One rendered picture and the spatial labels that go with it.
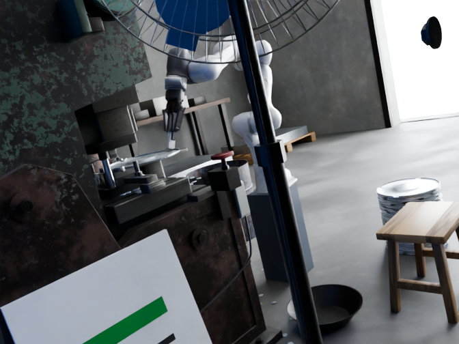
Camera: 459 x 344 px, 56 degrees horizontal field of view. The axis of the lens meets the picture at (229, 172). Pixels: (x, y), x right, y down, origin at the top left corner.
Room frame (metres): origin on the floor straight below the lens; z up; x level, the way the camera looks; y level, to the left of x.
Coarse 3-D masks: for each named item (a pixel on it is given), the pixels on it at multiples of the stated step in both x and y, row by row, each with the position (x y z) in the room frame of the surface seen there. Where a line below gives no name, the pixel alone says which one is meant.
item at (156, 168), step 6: (180, 150) 1.67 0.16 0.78; (186, 150) 1.69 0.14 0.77; (156, 162) 1.62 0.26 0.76; (144, 168) 1.59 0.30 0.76; (150, 168) 1.59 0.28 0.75; (156, 168) 1.61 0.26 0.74; (162, 168) 1.63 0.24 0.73; (144, 174) 1.59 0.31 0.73; (156, 174) 1.61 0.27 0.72; (162, 174) 1.62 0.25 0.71
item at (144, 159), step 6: (162, 150) 1.76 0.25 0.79; (168, 150) 1.75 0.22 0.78; (174, 150) 1.70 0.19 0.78; (138, 156) 1.77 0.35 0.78; (144, 156) 1.68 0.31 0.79; (150, 156) 1.63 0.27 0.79; (156, 156) 1.61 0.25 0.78; (162, 156) 1.59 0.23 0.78; (168, 156) 1.54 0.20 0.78; (120, 162) 1.72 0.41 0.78; (126, 162) 1.62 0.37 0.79; (132, 162) 1.58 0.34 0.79; (138, 162) 1.57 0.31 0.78; (144, 162) 1.49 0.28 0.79; (150, 162) 1.50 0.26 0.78; (126, 168) 1.49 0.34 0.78
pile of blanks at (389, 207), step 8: (432, 192) 1.93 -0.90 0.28; (440, 192) 1.96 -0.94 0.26; (384, 200) 2.00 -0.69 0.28; (392, 200) 1.96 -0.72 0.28; (400, 200) 1.93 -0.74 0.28; (408, 200) 1.93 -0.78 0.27; (416, 200) 1.91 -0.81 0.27; (424, 200) 1.91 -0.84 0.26; (432, 200) 1.93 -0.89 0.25; (440, 200) 1.95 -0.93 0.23; (384, 208) 2.02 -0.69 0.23; (392, 208) 1.97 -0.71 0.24; (400, 208) 1.94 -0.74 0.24; (384, 216) 2.05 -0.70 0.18; (392, 216) 1.98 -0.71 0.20; (384, 224) 2.05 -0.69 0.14; (448, 240) 1.98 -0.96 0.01; (400, 248) 1.96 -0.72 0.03; (408, 248) 1.94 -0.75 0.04
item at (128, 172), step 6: (132, 168) 1.52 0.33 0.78; (96, 174) 1.56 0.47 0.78; (102, 174) 1.53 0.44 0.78; (114, 174) 1.47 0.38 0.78; (120, 174) 1.48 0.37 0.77; (126, 174) 1.50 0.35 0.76; (132, 174) 1.51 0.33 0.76; (96, 180) 1.57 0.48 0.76; (102, 180) 1.54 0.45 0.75; (120, 180) 1.48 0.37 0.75
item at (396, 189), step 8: (384, 184) 2.18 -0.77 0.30; (392, 184) 2.15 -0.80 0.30; (400, 184) 2.10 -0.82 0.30; (408, 184) 2.07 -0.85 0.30; (416, 184) 2.04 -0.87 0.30; (424, 184) 2.03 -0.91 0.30; (432, 184) 2.00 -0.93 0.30; (384, 192) 2.05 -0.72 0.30; (392, 192) 2.02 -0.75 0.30; (400, 192) 1.99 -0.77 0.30; (408, 192) 1.96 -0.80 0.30; (416, 192) 1.94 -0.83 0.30; (424, 192) 1.91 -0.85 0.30
